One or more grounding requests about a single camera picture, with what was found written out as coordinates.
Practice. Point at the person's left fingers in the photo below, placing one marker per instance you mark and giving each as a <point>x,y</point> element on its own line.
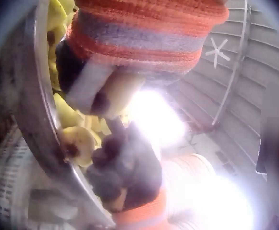
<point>82,79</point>

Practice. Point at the newspaper sheet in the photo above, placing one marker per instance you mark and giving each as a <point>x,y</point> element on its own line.
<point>8,177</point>

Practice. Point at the person's left hand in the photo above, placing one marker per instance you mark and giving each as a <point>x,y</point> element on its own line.
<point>139,38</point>

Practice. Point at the person's right hand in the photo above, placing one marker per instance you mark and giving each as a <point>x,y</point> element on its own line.
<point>134,167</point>

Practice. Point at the person's right fingers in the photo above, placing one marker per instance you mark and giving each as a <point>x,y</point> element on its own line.
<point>108,167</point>

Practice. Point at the white ribbed container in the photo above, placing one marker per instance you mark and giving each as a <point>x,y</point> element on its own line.
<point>189,170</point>

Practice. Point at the peeled yellow fruit piece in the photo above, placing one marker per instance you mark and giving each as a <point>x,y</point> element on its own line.
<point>122,93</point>

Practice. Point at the large metal bowl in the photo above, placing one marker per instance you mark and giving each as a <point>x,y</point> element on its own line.
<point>41,124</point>

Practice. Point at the pile of peeled yellow fruit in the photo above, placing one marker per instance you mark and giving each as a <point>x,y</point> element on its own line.
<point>70,115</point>

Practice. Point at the white ceiling fan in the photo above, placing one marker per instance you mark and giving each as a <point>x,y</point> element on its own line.
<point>217,52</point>

